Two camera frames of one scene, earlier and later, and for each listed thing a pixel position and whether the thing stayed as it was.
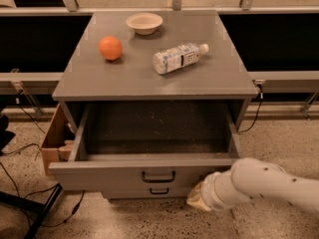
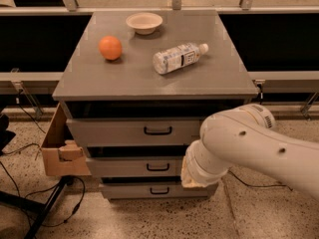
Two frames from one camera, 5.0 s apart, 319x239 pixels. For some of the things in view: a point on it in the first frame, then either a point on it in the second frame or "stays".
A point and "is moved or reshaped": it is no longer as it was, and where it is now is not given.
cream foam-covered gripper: x=209 y=192 to x=193 y=164
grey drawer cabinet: x=154 y=102 stays
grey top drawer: x=148 y=144 is moved or reshaped
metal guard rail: x=72 y=8 stays
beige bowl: x=145 y=23 stays
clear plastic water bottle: x=177 y=57 stays
